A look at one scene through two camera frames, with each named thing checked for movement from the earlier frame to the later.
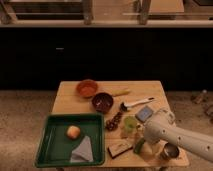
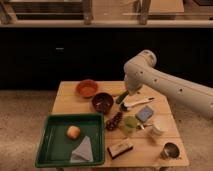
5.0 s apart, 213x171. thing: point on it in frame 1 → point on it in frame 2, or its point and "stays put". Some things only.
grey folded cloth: (84, 152) stays put
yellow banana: (118, 92) stays put
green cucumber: (138, 145) → (120, 98)
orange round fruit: (73, 132) stays put
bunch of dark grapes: (112, 124) stays put
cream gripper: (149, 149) → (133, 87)
